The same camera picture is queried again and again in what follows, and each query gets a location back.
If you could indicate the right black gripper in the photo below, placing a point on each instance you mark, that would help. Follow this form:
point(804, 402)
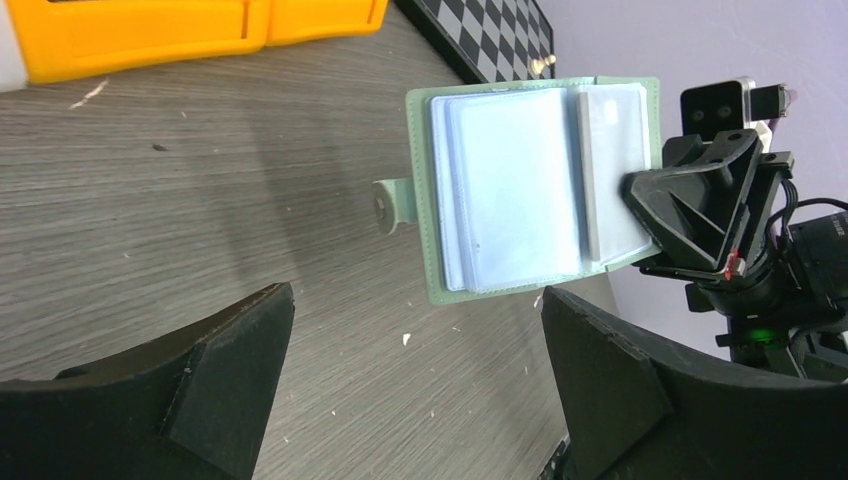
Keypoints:
point(722, 220)

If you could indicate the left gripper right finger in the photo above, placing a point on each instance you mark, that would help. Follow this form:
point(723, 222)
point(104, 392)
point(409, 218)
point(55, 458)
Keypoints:
point(640, 406)

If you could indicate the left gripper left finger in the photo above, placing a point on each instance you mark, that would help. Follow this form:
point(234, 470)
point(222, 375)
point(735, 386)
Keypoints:
point(192, 404)

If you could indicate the cream chess pawn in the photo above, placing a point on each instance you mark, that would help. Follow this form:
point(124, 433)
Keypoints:
point(542, 67)

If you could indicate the black white chessboard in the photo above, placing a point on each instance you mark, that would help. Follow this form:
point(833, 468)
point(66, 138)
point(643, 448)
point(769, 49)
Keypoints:
point(483, 41)

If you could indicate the middle orange storage bin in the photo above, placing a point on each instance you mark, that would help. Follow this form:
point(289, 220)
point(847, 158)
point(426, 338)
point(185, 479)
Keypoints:
point(68, 40)

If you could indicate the orange storage bin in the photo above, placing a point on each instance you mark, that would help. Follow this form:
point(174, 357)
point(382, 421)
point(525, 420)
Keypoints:
point(68, 40)
point(297, 21)

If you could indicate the right orange storage bin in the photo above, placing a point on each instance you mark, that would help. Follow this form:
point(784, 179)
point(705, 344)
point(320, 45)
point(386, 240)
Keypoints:
point(297, 21)

